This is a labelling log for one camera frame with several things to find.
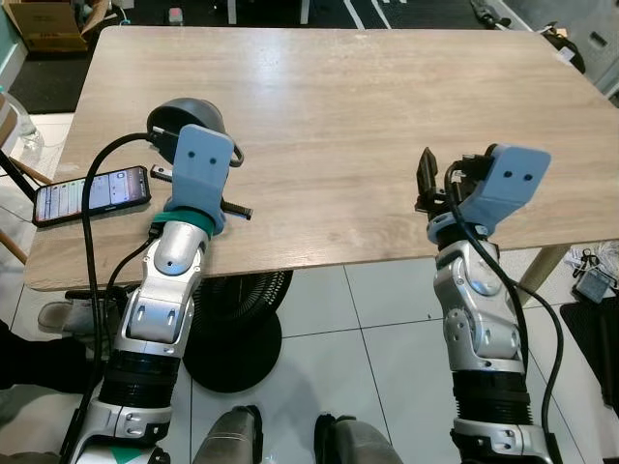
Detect grey left robot leg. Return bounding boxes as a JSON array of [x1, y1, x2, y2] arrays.
[[191, 404, 265, 464]]

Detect brown cardboard box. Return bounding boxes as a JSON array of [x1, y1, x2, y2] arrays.
[[4, 0, 94, 55]]

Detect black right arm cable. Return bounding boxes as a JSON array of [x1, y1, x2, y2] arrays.
[[443, 193, 568, 457]]

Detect grey power adapter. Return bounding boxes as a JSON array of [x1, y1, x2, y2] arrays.
[[570, 265, 616, 306]]

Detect white cable bundle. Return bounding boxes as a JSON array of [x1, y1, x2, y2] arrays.
[[569, 240, 619, 279]]

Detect black floor mat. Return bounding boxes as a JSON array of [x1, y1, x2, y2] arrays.
[[560, 299, 619, 409]]

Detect black smartphone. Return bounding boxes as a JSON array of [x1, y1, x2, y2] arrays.
[[31, 165, 153, 229]]

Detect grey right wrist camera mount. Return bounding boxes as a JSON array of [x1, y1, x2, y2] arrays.
[[453, 144, 553, 239]]

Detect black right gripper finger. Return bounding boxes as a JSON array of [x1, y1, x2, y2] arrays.
[[415, 147, 444, 216]]

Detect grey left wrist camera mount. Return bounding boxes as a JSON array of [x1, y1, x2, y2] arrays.
[[162, 125, 237, 234]]

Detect light wooden table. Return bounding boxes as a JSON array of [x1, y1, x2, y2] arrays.
[[23, 25, 619, 306]]

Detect black bag with tag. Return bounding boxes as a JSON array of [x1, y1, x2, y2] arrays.
[[540, 23, 587, 75]]

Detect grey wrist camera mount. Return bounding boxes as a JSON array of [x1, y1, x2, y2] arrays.
[[453, 144, 553, 239], [162, 125, 237, 234]]

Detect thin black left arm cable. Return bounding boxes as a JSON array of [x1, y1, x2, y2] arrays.
[[101, 236, 162, 322]]

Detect clear plastic bottle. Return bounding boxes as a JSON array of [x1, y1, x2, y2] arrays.
[[0, 92, 45, 162]]

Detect grey robot leg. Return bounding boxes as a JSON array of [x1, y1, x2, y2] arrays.
[[191, 404, 265, 464], [313, 414, 403, 464]]

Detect grey shoe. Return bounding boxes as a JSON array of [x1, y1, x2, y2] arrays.
[[38, 299, 103, 335]]

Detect grey right robot leg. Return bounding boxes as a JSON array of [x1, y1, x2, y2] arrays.
[[313, 414, 403, 464]]

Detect black round bowl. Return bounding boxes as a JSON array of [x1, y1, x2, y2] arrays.
[[146, 99, 229, 161]]

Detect white cabinet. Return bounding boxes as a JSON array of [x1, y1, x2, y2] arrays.
[[501, 0, 619, 100]]

